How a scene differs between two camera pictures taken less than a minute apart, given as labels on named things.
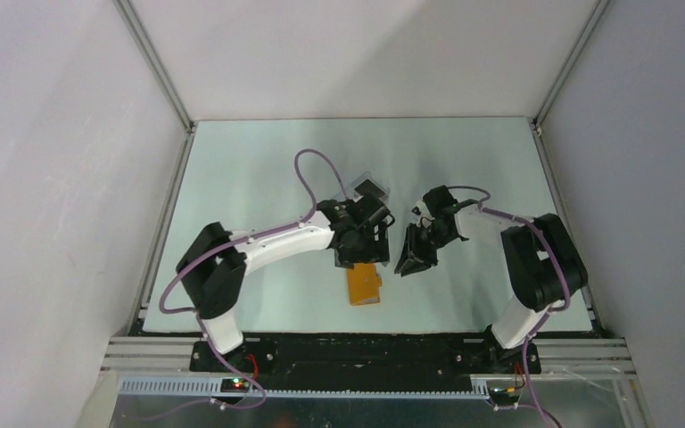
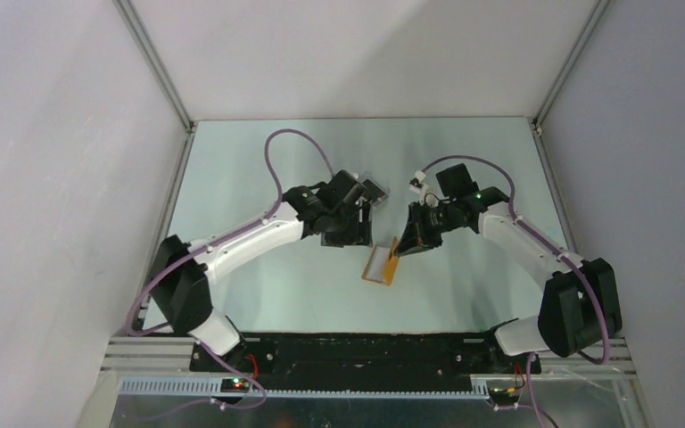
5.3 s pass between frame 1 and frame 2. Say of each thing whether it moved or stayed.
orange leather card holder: moved
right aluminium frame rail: stayed
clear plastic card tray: stayed
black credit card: stayed
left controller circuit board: stayed
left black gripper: moved
